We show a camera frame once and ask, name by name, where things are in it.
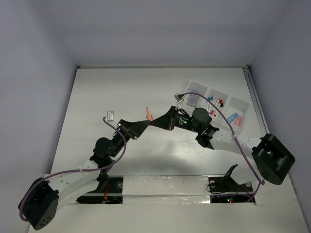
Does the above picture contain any pink highlighter pen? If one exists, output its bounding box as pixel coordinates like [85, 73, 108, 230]
[234, 115, 243, 127]

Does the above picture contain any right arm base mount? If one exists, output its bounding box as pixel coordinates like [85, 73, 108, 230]
[206, 165, 256, 204]

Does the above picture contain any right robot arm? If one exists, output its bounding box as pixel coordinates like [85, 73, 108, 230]
[151, 106, 295, 190]

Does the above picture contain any orange highlighter pen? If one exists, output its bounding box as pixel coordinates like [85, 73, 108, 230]
[146, 107, 154, 121]

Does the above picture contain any blue highlighter pen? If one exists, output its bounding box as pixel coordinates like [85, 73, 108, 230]
[227, 113, 239, 123]

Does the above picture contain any black whiteboard marker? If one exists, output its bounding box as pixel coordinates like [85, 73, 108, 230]
[214, 103, 223, 117]

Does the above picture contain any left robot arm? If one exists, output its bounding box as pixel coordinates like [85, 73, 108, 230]
[18, 119, 151, 231]

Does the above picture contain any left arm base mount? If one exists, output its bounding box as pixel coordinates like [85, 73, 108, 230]
[76, 174, 123, 204]

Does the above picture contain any white compartment organizer tray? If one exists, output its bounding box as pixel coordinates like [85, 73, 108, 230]
[182, 80, 250, 134]

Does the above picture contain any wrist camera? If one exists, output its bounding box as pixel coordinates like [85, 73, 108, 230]
[105, 110, 114, 122]
[174, 93, 185, 109]

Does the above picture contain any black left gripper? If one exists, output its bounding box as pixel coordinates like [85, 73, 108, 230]
[109, 119, 150, 158]

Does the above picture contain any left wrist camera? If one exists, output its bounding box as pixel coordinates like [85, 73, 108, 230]
[105, 110, 114, 122]

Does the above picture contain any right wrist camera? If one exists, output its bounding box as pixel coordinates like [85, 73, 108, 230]
[174, 93, 185, 109]

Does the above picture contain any paper clip jar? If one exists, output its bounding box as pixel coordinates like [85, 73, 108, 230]
[187, 96, 199, 108]
[191, 89, 200, 94]

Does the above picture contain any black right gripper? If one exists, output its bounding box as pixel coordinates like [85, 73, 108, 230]
[149, 106, 201, 133]

